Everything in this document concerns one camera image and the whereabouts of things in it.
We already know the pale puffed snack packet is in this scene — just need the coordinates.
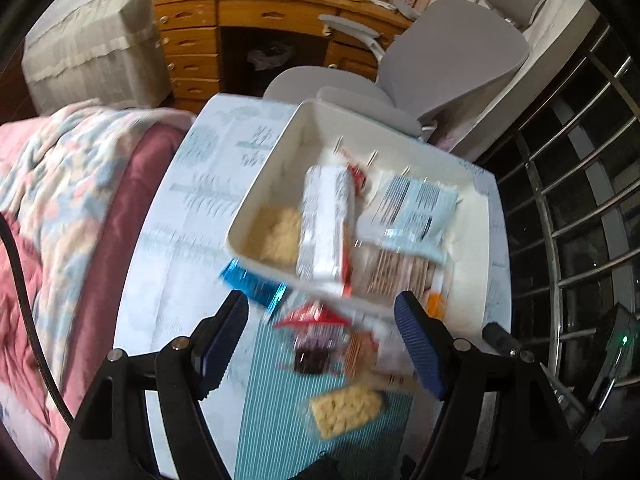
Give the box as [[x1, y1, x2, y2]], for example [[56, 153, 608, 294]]
[[305, 382, 388, 441], [242, 205, 306, 266]]

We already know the small orange packet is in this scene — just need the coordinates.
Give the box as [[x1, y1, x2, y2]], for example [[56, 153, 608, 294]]
[[425, 292, 448, 321]]

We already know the silver white snack packet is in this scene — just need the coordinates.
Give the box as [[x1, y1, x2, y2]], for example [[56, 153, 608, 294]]
[[375, 320, 416, 376]]

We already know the tan striped snack packet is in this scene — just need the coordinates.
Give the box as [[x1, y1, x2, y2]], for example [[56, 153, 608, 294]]
[[350, 242, 436, 301]]

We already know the light blue snack packet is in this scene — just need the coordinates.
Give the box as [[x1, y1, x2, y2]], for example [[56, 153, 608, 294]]
[[357, 172, 461, 266]]

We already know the shiny blue wrapper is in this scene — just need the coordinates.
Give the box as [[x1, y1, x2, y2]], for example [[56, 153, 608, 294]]
[[219, 259, 288, 313]]

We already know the grey office chair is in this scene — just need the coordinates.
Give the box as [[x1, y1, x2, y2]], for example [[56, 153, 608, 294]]
[[262, 0, 548, 148]]

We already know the wooden desk with drawers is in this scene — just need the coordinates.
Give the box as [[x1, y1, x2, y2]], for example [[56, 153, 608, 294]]
[[152, 0, 416, 111]]

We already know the red white biscuit packet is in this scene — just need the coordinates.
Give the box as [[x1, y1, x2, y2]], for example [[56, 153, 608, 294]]
[[345, 160, 373, 196]]

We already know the metal window grille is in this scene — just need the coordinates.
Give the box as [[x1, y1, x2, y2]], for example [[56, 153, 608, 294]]
[[480, 15, 640, 411]]

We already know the white striped snack packet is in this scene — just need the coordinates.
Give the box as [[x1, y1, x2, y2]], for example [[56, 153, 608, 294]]
[[296, 165, 357, 296]]

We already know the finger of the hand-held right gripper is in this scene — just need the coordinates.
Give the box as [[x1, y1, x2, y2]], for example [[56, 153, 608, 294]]
[[481, 321, 528, 361]]

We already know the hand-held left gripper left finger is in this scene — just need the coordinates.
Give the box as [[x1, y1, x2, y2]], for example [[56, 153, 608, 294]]
[[57, 290, 251, 480]]

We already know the white curtain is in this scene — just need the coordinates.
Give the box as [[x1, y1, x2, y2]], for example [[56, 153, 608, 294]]
[[430, 0, 601, 61]]

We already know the red snack packet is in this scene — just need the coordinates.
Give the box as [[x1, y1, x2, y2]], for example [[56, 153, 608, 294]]
[[274, 305, 351, 331]]

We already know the white plastic storage box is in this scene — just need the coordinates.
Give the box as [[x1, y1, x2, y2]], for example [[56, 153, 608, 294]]
[[226, 99, 493, 321]]

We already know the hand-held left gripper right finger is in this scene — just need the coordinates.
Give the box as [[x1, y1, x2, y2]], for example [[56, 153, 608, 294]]
[[393, 290, 583, 480]]

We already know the crumpled plastic bag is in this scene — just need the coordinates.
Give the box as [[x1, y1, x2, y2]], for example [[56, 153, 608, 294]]
[[247, 42, 293, 71]]

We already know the black cable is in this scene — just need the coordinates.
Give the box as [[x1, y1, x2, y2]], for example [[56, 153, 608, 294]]
[[0, 210, 76, 423]]

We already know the pink blue floral blanket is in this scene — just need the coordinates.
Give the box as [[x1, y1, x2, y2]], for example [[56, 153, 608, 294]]
[[0, 102, 196, 480]]

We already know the dark brown snack packet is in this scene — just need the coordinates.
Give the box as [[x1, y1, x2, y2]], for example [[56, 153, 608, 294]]
[[292, 332, 331, 376]]

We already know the lace covered cabinet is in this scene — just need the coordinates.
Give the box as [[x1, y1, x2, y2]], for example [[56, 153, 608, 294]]
[[22, 0, 176, 116]]

